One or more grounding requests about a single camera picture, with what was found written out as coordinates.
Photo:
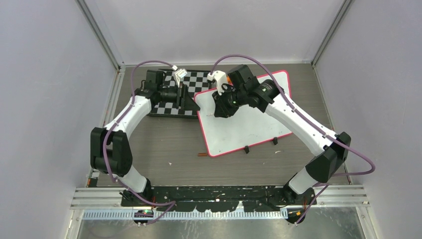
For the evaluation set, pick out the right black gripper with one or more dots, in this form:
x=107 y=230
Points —
x=221 y=109

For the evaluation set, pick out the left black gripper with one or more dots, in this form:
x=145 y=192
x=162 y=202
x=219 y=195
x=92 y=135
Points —
x=184 y=101

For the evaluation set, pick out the pink framed whiteboard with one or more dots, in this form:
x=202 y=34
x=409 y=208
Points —
x=249 y=126

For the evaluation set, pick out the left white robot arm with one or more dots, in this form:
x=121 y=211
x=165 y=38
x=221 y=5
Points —
x=110 y=151

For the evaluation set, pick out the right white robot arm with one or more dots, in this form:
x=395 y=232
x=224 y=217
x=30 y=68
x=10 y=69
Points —
x=239 y=87

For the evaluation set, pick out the black white checkerboard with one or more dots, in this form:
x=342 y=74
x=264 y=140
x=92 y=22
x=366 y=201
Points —
x=196 y=81

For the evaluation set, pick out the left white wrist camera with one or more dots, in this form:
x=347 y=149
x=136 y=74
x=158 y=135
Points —
x=178 y=74

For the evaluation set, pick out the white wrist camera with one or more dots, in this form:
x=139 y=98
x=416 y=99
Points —
x=220 y=78
x=178 y=74

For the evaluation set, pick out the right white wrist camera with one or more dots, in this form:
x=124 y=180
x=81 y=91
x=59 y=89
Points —
x=220 y=78

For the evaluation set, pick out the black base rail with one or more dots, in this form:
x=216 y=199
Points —
x=226 y=198

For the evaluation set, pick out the white slotted cable duct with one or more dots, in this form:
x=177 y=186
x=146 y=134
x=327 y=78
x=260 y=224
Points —
x=133 y=214

